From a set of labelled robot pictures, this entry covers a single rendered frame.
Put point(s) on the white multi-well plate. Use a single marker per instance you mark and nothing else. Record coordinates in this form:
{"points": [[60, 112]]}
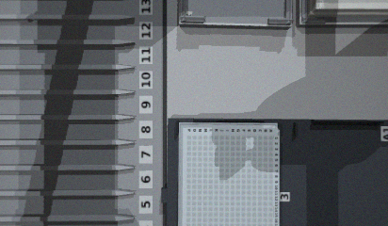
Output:
{"points": [[229, 174]]}

